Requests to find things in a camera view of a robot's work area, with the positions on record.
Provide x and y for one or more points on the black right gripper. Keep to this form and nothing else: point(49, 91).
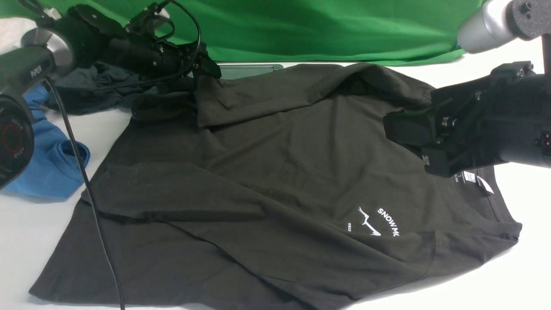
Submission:
point(504, 117)

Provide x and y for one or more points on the dark green flat tray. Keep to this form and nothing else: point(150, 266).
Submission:
point(233, 71)

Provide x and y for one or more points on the white crumpled shirt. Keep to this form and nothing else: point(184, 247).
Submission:
point(11, 32)

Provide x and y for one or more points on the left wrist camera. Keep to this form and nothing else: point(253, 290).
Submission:
point(150, 19)

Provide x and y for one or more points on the dark teal crumpled shirt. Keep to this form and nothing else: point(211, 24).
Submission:
point(102, 87)

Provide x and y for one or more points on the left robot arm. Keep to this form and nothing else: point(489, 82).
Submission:
point(79, 39)

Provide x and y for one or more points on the dark gray long-sleeve shirt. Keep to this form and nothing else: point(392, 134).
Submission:
point(281, 192)

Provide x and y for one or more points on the blue crumpled shirt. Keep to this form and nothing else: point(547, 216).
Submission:
point(53, 172)

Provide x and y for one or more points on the green backdrop cloth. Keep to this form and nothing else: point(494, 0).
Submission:
point(384, 32)

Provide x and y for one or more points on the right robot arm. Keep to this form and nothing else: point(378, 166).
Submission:
point(499, 22)

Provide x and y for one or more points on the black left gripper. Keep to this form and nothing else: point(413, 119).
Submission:
point(104, 40)

